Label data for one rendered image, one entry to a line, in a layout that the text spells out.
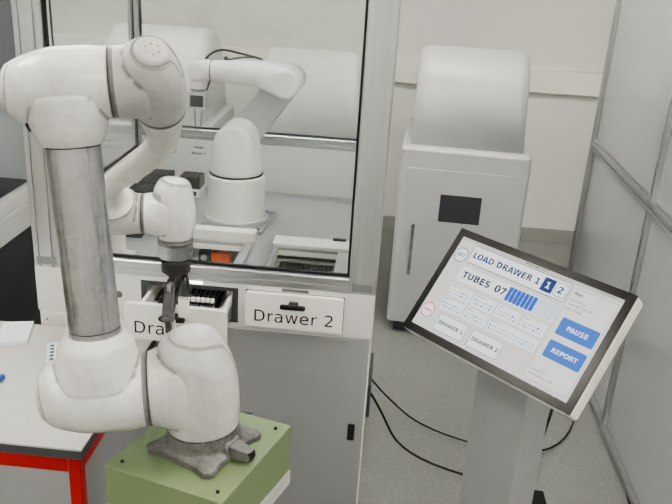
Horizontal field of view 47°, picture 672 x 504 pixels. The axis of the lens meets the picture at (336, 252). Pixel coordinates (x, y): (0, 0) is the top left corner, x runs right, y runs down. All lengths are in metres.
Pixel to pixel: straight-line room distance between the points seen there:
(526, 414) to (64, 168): 1.24
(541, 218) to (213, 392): 4.30
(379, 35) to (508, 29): 3.32
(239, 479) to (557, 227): 4.34
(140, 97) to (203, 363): 0.52
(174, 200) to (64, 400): 0.58
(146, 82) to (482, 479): 1.37
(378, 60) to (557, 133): 3.53
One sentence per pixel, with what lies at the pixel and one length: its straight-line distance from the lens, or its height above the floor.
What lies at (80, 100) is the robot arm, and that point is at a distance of 1.47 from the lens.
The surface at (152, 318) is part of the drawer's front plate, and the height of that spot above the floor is 0.89.
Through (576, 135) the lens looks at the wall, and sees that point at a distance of 5.55.
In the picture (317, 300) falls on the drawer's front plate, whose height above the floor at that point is 0.92.
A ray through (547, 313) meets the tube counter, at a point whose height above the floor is 1.11.
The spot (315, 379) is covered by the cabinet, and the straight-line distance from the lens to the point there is 2.42.
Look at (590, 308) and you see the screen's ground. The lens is 1.89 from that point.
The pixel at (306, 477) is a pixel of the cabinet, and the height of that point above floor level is 0.28.
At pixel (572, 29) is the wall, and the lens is 5.42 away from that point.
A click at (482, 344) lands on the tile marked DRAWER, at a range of 1.95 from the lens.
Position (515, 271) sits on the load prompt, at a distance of 2.00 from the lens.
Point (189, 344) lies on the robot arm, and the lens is 1.58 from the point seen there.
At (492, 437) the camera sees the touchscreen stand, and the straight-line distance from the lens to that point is 2.14.
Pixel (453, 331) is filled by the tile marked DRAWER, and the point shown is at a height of 1.00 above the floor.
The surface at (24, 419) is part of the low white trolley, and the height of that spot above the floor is 0.76.
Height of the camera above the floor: 1.89
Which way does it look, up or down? 22 degrees down
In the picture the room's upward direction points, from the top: 4 degrees clockwise
